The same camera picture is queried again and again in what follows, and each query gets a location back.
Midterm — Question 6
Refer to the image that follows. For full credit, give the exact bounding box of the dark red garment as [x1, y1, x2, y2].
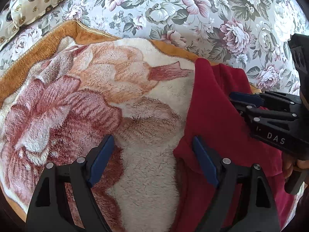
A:
[172, 58, 294, 231]

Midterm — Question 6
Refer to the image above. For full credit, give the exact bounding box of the person's right hand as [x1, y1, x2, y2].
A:
[281, 152, 309, 179]

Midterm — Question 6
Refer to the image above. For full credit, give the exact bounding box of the floral bed sheet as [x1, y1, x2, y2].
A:
[1, 0, 308, 95]

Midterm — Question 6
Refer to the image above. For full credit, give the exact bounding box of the plush floral orange-bordered blanket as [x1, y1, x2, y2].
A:
[1, 21, 204, 231]

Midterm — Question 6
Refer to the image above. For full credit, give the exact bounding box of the cream medallion-pattern pillow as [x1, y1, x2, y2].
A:
[1, 0, 63, 48]

